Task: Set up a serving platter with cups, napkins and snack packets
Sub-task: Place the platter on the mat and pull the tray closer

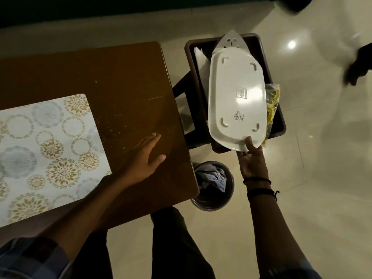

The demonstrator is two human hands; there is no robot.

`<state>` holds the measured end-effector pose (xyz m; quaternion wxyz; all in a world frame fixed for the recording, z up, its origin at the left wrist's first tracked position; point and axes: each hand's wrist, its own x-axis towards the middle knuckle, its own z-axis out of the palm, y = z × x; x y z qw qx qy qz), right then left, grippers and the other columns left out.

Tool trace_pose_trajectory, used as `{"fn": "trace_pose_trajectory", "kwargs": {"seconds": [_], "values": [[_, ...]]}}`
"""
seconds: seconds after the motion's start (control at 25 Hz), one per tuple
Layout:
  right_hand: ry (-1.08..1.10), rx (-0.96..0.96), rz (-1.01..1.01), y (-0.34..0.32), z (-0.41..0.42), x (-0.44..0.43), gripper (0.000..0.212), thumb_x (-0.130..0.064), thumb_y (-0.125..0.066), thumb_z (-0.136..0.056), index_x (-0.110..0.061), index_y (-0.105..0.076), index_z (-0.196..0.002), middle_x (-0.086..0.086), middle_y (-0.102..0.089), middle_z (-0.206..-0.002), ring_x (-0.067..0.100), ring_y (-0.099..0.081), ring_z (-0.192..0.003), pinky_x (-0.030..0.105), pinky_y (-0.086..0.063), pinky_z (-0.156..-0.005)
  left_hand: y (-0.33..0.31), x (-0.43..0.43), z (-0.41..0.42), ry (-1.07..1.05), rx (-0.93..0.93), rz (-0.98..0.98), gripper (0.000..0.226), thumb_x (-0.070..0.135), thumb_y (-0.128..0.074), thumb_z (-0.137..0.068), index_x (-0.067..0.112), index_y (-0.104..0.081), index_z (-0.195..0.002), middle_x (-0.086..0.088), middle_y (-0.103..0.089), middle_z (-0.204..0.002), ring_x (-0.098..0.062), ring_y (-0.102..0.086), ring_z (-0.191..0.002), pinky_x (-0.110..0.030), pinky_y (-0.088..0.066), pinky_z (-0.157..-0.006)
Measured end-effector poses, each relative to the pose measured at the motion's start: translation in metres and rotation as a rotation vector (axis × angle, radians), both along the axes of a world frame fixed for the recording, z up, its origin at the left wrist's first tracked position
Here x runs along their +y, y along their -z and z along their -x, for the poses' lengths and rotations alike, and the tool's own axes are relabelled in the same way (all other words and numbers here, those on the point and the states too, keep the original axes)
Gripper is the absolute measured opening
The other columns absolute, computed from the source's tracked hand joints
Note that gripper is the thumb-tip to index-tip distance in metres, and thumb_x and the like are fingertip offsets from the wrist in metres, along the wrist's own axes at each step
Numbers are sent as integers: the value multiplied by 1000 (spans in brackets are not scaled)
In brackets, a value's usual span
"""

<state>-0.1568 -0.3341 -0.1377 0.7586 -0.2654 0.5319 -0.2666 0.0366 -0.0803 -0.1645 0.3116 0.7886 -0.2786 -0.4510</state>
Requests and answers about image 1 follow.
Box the person's right hand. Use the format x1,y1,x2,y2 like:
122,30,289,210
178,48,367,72
237,136,269,181

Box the person's left hand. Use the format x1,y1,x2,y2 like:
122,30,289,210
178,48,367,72
116,133,167,183

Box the clear zip bag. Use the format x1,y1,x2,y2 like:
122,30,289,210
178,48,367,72
261,83,281,147

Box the leaf print serving tray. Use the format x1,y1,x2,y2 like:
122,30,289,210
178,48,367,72
208,49,267,152

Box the floral placemat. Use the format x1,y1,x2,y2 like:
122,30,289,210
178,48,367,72
0,93,112,228

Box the brown plastic tray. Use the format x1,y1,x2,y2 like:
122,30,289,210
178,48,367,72
184,33,287,154

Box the white paper napkins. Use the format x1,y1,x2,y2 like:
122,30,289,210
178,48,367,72
194,46,212,68

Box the steel smiley napkin holder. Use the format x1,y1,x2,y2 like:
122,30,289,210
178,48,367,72
214,29,250,54

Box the person's left forearm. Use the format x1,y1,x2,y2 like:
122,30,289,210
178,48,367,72
43,173,137,259

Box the person's right forearm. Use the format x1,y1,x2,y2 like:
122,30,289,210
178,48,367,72
247,183,306,276

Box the thin black wristband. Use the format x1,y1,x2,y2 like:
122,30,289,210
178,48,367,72
243,177,272,186

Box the crumpled paper trash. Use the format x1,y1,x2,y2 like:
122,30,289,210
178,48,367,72
195,168,228,194

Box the round metal waste bin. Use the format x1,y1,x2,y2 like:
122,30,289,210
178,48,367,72
190,161,235,212

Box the brown wooden table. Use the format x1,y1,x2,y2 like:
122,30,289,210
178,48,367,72
0,41,200,230

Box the black plastic stool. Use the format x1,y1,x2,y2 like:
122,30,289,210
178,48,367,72
172,69,201,149

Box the dark trousers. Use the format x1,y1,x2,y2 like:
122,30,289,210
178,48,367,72
71,207,217,279

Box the plaid shirt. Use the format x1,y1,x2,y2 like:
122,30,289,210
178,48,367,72
0,236,323,279

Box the black and blue backpack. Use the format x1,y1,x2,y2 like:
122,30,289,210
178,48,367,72
283,0,314,14

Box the black beaded bracelet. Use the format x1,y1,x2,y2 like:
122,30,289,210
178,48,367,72
247,188,279,202

